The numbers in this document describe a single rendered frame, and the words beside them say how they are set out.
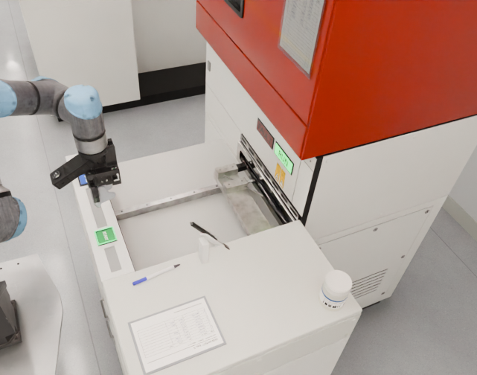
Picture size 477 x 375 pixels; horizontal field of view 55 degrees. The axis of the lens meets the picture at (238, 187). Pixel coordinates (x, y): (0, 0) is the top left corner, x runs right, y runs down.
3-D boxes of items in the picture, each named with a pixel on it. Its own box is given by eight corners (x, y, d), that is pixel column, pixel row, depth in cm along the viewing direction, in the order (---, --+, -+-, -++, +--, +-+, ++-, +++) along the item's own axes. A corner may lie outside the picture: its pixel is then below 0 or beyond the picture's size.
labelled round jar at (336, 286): (334, 286, 129) (342, 265, 122) (349, 306, 124) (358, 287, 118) (313, 294, 126) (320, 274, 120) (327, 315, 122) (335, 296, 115)
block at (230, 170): (234, 168, 173) (234, 162, 170) (237, 174, 170) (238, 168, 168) (214, 173, 170) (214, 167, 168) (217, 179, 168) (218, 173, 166)
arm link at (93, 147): (76, 145, 105) (69, 124, 110) (79, 160, 108) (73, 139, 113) (109, 138, 108) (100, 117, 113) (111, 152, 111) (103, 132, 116)
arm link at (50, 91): (13, 72, 102) (47, 89, 99) (53, 74, 112) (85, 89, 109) (8, 106, 105) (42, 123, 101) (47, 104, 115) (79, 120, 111)
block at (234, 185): (242, 182, 168) (243, 176, 165) (247, 188, 165) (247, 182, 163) (222, 187, 165) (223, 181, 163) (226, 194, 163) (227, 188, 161)
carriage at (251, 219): (232, 172, 175) (233, 167, 173) (277, 243, 152) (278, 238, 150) (213, 177, 172) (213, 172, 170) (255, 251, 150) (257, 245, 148)
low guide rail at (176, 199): (243, 181, 176) (244, 176, 174) (245, 185, 175) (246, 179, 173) (113, 217, 159) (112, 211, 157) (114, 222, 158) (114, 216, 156)
